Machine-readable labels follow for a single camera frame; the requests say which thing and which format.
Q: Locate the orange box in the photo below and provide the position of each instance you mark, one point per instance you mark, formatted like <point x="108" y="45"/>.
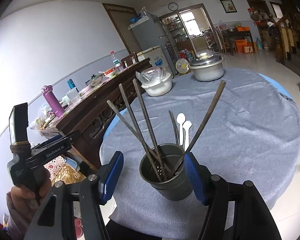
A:
<point x="241" y="44"/>

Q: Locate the teal thermos bottle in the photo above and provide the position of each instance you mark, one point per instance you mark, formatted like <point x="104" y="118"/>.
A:
<point x="72" y="85"/>

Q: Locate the dark wooden side table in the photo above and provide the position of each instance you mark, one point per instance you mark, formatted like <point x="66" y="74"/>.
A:
<point x="229" y="37"/>

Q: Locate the white bowl with plastic wrap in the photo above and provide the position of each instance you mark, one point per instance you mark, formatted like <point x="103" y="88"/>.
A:
<point x="156" y="81"/>

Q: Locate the white plastic spoon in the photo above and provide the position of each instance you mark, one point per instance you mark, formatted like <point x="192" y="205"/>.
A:
<point x="186" y="126"/>
<point x="180" y="120"/>

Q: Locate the dark carved wooden sideboard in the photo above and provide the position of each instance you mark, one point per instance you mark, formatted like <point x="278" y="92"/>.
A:
<point x="91" y="116"/>

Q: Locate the person's left hand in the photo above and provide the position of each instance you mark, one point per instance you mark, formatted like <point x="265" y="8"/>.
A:
<point x="21" y="195"/>

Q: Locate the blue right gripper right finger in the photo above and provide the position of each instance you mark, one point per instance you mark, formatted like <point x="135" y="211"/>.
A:
<point x="199" y="177"/>

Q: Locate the white plastic spoon lower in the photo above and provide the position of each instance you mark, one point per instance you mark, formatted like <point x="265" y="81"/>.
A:
<point x="186" y="126"/>

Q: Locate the white plastic spoon upper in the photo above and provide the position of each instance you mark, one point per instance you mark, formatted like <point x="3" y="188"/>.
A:
<point x="180" y="120"/>

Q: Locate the purple thermos bottle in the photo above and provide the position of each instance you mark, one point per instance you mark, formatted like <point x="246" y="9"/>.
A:
<point x="47" y="92"/>

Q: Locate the clear plastic water bottle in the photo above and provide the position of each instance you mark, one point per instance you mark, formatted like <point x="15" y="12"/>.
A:
<point x="115" y="60"/>

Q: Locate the green lidded bowl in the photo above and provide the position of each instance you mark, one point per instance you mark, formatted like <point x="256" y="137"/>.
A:
<point x="95" y="80"/>

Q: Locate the dark metal utensil cup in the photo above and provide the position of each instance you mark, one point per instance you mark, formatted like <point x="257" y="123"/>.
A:
<point x="170" y="183"/>

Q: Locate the grey refrigerator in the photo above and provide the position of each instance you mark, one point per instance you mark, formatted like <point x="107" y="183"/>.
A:
<point x="149" y="32"/>

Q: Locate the small white fan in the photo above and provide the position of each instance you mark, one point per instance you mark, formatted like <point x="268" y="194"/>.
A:
<point x="182" y="66"/>

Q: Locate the white chest freezer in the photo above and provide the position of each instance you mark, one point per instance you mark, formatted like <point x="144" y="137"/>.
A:
<point x="156" y="56"/>

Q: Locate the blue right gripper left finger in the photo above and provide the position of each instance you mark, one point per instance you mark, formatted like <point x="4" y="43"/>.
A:
<point x="108" y="177"/>

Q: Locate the short dark chopstick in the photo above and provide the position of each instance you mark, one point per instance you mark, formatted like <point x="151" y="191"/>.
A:
<point x="175" y="129"/>

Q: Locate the grey tablecloth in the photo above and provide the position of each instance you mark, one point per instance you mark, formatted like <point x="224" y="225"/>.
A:
<point x="253" y="134"/>

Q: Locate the red white patterned bowl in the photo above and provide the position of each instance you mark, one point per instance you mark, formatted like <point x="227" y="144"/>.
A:
<point x="110" y="73"/>

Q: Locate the round wall clock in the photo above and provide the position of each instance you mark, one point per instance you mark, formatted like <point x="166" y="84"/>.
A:
<point x="173" y="6"/>

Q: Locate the framed wall picture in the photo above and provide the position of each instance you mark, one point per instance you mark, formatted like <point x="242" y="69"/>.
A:
<point x="228" y="6"/>

